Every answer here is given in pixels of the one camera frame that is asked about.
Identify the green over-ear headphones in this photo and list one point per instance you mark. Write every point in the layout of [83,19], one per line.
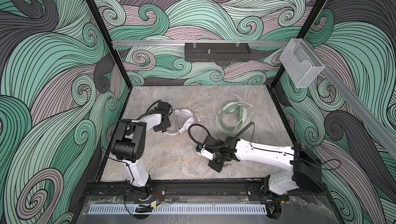
[238,108]

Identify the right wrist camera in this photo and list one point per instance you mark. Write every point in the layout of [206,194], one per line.
[206,151]

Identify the black perforated wall tray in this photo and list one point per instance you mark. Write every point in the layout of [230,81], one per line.
[220,53]

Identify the white slotted cable duct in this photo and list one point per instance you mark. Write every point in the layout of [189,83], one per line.
[183,208]

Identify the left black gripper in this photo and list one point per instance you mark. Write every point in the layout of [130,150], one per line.
[167,124]

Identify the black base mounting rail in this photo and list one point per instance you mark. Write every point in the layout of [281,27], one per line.
[255,189]

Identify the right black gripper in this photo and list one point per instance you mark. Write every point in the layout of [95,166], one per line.
[215,168]

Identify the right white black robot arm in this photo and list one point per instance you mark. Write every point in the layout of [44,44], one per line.
[302,169]

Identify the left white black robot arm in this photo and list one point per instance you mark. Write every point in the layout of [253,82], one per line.
[129,143]

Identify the clear plastic wall bin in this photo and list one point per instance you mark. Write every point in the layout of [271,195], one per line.
[301,62]

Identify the white over-ear headphones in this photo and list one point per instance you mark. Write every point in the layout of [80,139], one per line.
[184,118]

